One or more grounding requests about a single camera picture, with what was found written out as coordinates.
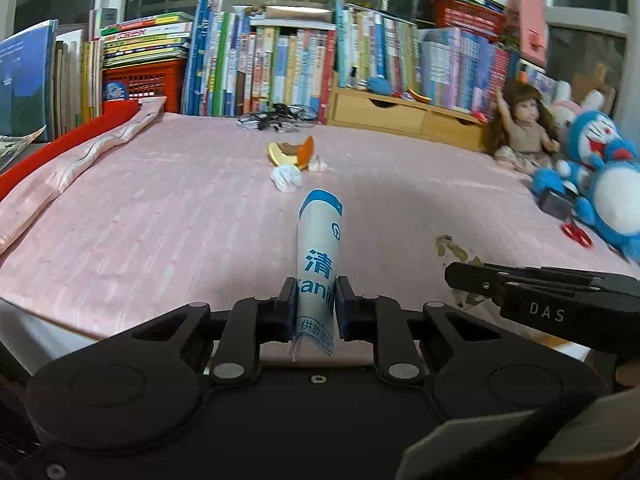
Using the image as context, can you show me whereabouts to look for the brown-haired doll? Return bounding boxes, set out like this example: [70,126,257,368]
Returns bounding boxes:
[482,80,561,176]

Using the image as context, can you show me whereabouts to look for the wooden drawer organizer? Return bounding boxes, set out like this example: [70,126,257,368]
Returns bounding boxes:
[327,71,488,153]

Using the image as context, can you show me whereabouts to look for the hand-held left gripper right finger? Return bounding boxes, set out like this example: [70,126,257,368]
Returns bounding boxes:
[335,276,506,386]

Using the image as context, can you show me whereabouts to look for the red basket on books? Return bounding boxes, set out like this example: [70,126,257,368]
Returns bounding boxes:
[431,0,507,42]

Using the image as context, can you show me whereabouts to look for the crumpled white tissue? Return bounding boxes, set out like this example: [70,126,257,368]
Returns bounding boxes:
[270,165,303,194]

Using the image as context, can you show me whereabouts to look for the small black box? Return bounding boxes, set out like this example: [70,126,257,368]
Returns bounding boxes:
[537,187,579,221]

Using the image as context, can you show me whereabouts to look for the row of thin upright books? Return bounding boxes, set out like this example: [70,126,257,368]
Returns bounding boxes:
[52,7,107,136]

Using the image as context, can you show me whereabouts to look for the floral printed wrapper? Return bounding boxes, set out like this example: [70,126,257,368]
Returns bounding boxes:
[434,234,493,311]

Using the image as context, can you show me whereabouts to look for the blue cat plush toy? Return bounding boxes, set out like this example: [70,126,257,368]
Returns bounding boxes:
[531,110,640,262]

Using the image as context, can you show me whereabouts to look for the pink folded quilt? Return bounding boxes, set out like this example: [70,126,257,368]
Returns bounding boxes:
[0,96,168,254]

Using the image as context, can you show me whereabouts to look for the pink toy house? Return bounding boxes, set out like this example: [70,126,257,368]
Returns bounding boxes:
[505,0,548,68]

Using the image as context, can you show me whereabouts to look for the rose gold flat box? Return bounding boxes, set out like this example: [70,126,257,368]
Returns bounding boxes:
[265,4,335,23]

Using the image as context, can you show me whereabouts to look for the red scissors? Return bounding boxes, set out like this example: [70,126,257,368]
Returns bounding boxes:
[560,220,595,250]

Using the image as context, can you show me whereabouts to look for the pink and white rabbit plush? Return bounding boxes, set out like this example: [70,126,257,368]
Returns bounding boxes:
[550,80,607,132]

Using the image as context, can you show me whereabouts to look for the orange fruit peel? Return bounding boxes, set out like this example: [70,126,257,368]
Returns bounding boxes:
[267,136,316,171]

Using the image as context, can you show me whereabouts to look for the stack of flat-lying books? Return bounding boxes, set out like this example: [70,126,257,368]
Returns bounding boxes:
[100,11,195,68]

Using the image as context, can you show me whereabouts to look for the red plastic basket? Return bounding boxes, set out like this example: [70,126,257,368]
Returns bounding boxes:
[102,59,187,113]

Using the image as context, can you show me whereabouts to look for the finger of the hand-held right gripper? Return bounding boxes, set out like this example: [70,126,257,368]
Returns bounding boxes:
[444,261,508,305]
[482,262,640,295]

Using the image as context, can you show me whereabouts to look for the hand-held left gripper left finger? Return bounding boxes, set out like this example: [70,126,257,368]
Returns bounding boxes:
[131,276,298,386]

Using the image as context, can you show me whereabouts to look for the white and blue paper bag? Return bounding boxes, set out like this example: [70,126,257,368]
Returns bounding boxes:
[289,187,346,363]

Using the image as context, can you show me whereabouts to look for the row of colourful children's books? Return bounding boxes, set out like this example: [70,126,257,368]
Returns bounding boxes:
[181,0,511,126]

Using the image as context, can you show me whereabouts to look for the pink striped bed sheet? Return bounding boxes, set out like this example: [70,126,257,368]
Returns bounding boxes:
[0,110,640,367]

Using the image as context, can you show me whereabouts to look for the large blue hardcover book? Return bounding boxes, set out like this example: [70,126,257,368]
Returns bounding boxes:
[0,20,58,143]

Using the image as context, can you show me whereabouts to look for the red bed edge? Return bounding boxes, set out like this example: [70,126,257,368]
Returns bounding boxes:
[0,101,138,202]

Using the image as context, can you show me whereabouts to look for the black tangled wire glasses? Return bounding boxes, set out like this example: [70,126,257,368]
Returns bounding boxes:
[237,103,318,133]

